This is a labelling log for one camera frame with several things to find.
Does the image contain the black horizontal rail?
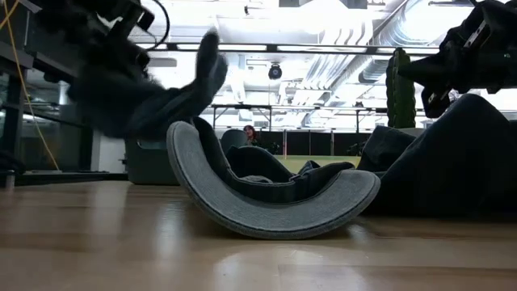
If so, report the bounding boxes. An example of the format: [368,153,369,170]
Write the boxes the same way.
[132,41,442,56]

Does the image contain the yellow cable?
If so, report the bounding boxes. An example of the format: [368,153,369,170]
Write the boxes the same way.
[0,0,61,171]

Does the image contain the teal plastic bin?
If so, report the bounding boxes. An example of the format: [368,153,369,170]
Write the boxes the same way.
[124,138,181,187]

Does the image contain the black metal rack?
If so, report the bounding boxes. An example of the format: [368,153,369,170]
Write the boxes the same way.
[0,0,96,188]

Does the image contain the white plant pot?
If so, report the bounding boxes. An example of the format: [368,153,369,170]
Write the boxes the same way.
[397,126,426,138]

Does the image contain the black partition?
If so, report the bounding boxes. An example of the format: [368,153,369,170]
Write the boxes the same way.
[258,129,365,157]

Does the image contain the faded grey baseball cap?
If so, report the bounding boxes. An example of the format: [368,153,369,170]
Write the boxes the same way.
[166,116,382,241]

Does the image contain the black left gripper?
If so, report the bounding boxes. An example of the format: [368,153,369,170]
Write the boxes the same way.
[68,0,153,82]

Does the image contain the green cactus plant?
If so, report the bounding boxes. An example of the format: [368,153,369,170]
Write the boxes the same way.
[385,47,418,129]

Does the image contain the person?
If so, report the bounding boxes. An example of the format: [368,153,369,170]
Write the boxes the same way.
[242,124,260,147]

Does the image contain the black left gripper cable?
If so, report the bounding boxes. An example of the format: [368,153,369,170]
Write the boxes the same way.
[143,0,171,52]

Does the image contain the black ceiling camera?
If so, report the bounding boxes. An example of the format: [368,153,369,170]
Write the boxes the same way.
[267,63,284,81]

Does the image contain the black frame table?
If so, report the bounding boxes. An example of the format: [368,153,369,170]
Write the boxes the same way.
[209,103,389,131]

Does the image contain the dark navy baseball cap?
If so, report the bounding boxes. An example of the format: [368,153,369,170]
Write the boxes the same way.
[362,93,517,217]

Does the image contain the dark green armchair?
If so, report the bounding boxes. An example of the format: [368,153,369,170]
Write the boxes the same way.
[219,129,249,155]

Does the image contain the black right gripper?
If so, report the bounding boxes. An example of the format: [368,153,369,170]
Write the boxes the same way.
[397,0,517,120]

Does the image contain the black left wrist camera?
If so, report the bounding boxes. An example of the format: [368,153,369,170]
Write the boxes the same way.
[120,0,157,33]

